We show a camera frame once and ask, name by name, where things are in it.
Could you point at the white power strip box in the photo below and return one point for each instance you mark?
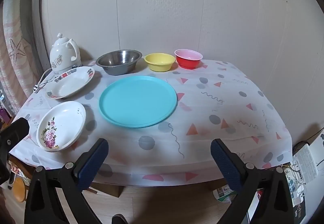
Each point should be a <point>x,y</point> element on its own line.
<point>305,178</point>

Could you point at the white ceramic electric kettle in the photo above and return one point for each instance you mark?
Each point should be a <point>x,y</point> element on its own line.
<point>64,55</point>

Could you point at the white plate pink roses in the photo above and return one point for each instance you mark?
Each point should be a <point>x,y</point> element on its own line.
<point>61,126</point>

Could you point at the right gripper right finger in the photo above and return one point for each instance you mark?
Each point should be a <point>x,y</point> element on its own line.
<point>275,204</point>

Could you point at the white patterned tablecloth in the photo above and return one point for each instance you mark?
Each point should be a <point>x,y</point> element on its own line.
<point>216,100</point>

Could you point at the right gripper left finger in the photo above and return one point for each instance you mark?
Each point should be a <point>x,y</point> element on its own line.
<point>43,204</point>

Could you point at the turquoise plastic plate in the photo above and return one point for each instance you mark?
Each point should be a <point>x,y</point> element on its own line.
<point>137,101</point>

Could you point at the stainless steel bowl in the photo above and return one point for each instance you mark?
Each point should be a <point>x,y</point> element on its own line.
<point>119,62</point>

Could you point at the yellow plastic bowl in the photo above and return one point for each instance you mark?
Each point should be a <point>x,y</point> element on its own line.
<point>159,62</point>

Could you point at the red plastic bowl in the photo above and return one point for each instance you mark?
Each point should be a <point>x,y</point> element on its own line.
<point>188,59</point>

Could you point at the small wooden stool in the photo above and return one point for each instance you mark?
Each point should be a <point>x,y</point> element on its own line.
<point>19,190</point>

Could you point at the pink striped starfish curtain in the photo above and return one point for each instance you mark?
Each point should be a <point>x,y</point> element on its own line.
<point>18,67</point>

